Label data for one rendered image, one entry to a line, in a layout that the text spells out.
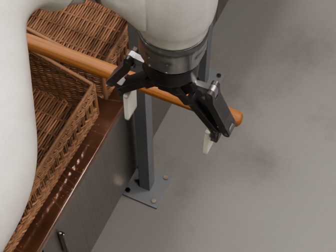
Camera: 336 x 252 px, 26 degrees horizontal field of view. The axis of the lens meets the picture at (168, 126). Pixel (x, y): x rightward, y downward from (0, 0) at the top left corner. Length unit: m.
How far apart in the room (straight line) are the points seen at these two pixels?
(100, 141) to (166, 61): 1.09
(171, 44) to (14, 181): 0.32
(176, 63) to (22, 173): 0.33
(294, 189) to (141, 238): 0.56
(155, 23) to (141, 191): 1.73
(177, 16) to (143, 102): 1.24
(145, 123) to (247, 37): 0.90
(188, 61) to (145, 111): 1.18
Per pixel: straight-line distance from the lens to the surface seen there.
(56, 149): 1.84
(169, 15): 0.82
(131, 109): 1.14
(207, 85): 0.99
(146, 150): 2.29
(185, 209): 2.52
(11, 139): 0.66
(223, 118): 1.03
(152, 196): 2.53
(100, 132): 2.00
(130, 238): 2.48
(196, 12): 0.83
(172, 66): 0.92
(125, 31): 2.00
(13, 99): 0.69
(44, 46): 1.39
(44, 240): 1.88
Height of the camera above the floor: 2.29
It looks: 59 degrees down
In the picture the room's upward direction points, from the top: straight up
